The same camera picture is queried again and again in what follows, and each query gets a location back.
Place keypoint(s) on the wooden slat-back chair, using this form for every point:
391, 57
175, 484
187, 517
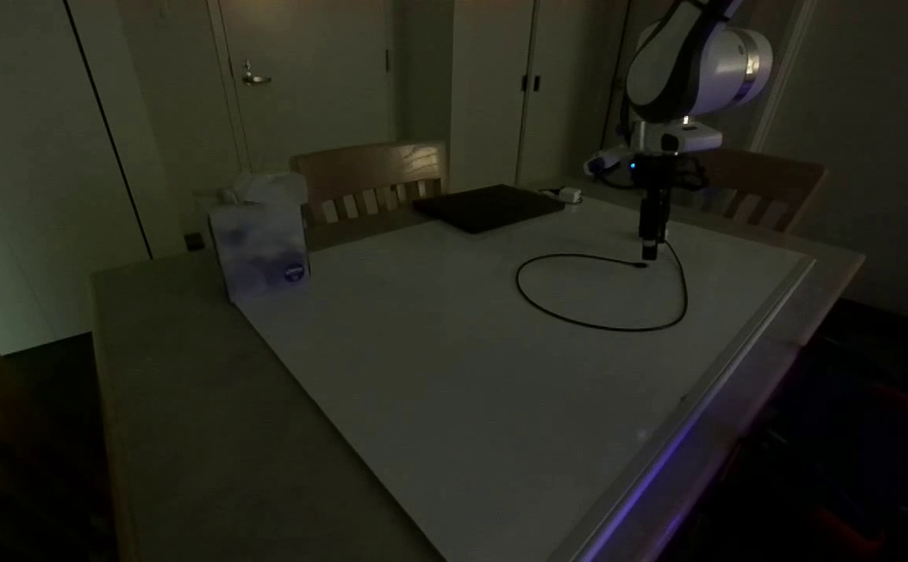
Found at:
369, 167
764, 181

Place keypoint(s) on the pale tissue box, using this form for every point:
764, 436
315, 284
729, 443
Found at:
261, 244

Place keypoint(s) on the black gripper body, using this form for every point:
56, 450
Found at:
653, 196

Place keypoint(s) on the dark wall outlet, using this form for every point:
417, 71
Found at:
194, 240

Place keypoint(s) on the small white adapter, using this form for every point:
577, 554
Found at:
567, 194

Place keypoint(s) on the black laptop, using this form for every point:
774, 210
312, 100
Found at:
487, 206

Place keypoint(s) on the white double cabinet door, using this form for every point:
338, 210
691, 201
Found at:
495, 105

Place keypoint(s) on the white board mat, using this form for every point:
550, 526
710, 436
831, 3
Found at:
471, 415

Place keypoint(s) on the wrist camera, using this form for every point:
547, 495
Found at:
612, 159

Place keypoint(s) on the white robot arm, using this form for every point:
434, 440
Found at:
721, 65

